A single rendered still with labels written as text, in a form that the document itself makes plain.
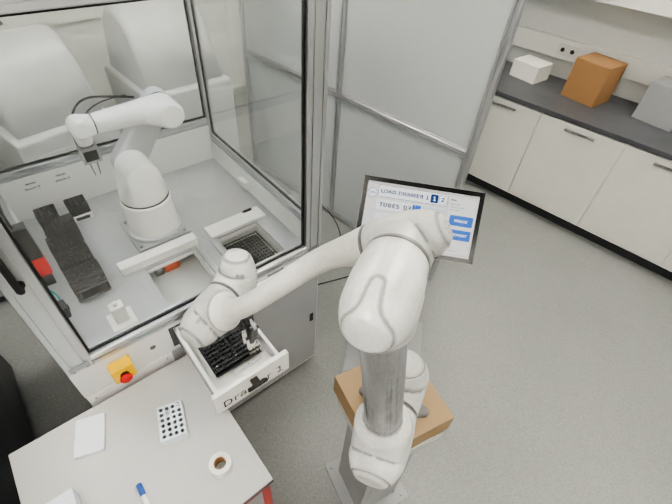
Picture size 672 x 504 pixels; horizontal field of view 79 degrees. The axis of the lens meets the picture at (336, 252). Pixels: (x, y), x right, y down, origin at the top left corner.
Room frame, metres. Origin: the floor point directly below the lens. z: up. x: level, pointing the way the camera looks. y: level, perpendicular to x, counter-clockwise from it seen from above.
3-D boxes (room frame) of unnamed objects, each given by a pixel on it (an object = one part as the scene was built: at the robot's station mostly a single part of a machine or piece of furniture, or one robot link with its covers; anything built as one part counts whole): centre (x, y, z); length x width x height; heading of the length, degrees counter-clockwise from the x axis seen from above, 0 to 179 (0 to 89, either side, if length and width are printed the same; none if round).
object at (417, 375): (0.65, -0.24, 1.02); 0.18 x 0.16 x 0.22; 162
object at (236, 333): (0.83, 0.39, 0.87); 0.22 x 0.18 x 0.06; 43
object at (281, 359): (0.68, 0.25, 0.87); 0.29 x 0.02 x 0.11; 133
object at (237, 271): (0.78, 0.28, 1.30); 0.13 x 0.11 x 0.16; 161
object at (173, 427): (0.56, 0.50, 0.78); 0.12 x 0.08 x 0.04; 27
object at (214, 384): (0.84, 0.39, 0.86); 0.40 x 0.26 x 0.06; 43
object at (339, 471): (0.66, -0.24, 0.38); 0.30 x 0.30 x 0.76; 30
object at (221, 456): (0.44, 0.31, 0.78); 0.07 x 0.07 x 0.04
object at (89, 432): (0.50, 0.76, 0.77); 0.13 x 0.09 x 0.02; 24
